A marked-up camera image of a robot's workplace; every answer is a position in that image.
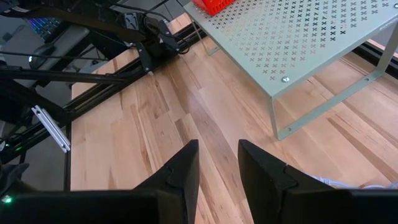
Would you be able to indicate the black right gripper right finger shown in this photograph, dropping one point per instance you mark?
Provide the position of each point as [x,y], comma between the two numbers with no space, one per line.
[264,177]

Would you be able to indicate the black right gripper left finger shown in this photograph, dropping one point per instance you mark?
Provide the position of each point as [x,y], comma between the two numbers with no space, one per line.
[183,174]

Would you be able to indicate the red plastic basket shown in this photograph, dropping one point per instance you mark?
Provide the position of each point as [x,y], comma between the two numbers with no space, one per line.
[213,5]

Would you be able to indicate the green perforated metal shelf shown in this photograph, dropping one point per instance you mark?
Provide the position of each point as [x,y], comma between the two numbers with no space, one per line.
[295,40]

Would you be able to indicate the backlit black keyboard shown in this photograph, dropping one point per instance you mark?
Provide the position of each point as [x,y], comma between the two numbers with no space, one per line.
[43,26]

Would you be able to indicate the silver metal bracket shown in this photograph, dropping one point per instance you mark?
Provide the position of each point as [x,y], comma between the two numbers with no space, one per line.
[51,129]

